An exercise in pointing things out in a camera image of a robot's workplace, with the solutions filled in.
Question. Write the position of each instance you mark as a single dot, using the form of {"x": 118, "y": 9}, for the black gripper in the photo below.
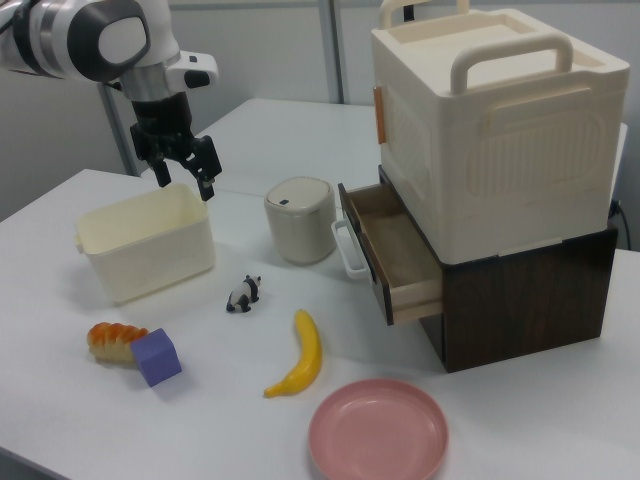
{"x": 162, "y": 125}

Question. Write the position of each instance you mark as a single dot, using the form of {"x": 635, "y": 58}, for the cream plastic box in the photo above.
{"x": 150, "y": 255}

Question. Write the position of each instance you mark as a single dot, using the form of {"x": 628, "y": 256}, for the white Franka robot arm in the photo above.
{"x": 115, "y": 40}

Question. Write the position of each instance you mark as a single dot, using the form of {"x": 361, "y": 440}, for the orange latch on storage box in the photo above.
{"x": 379, "y": 115}

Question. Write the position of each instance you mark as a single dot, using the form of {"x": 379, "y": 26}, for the small beige trash can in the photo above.
{"x": 300, "y": 230}

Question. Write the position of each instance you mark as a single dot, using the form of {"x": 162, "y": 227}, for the panda toy figure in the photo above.
{"x": 244, "y": 295}

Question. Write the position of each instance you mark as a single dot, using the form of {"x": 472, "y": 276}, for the toy bread loaf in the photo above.
{"x": 110, "y": 342}

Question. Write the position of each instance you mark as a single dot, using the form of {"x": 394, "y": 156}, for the purple cube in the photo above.
{"x": 156, "y": 357}

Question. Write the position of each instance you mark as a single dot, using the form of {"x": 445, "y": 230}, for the yellow toy banana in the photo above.
{"x": 307, "y": 350}

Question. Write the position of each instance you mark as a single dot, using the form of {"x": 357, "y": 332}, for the open wooden drawer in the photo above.
{"x": 400, "y": 260}

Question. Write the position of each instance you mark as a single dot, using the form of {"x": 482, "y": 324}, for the cream toy kitchen cabinet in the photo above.
{"x": 500, "y": 150}

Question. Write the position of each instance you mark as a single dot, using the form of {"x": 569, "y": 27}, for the pink plate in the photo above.
{"x": 377, "y": 430}

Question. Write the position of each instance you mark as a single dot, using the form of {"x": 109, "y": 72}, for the dark wooden drawer cabinet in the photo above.
{"x": 525, "y": 300}

